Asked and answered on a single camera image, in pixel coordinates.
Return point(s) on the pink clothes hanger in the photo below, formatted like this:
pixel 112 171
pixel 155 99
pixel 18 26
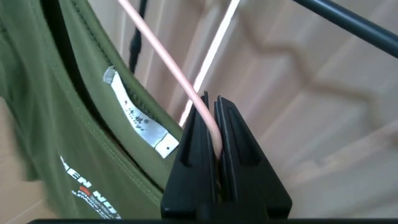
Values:
pixel 174 69

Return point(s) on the beige curtain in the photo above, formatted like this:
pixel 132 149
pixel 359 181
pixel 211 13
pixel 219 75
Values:
pixel 311 124

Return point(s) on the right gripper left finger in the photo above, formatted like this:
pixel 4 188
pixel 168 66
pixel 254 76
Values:
pixel 189 180

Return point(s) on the black clothes rack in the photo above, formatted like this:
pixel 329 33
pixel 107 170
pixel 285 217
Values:
pixel 357 23

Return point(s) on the green printed T-shirt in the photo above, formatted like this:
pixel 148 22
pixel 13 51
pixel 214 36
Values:
pixel 62 109

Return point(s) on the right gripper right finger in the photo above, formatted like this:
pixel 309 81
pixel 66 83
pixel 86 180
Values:
pixel 255 183

